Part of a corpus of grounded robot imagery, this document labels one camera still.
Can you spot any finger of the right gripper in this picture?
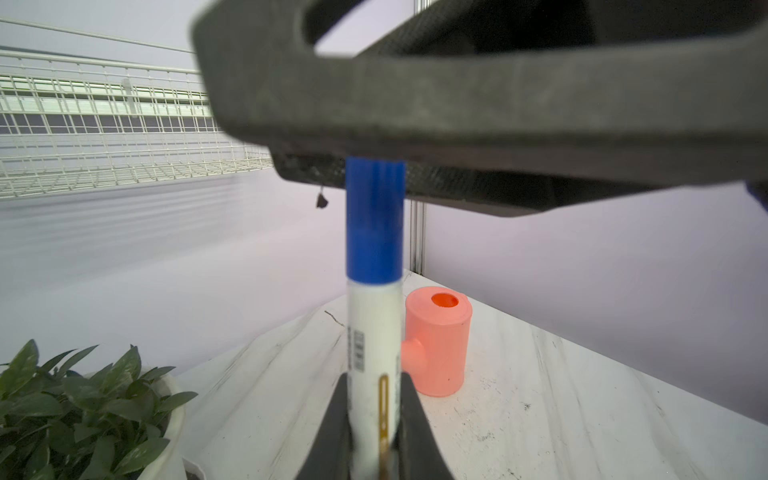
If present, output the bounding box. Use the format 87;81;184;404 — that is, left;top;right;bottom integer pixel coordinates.
270;149;678;217

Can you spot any white wire wall basket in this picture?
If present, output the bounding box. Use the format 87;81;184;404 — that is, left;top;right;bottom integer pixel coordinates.
1;47;273;199

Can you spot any potted green plant white pot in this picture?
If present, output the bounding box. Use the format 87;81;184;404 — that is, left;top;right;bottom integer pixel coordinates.
1;340;204;479

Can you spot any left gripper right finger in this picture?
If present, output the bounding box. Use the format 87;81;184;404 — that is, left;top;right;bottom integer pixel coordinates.
397;373;454;480

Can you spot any blue pen cap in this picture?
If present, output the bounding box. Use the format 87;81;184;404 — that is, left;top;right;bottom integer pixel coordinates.
345;157;406;285

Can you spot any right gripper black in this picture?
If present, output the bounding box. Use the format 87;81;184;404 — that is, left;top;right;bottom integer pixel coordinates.
191;1;767;185

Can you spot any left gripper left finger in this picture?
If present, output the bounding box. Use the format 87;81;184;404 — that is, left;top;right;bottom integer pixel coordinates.
295;373;351;480

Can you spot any pink watering can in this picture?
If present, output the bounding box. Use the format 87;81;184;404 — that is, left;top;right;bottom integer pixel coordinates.
401;287;473;398

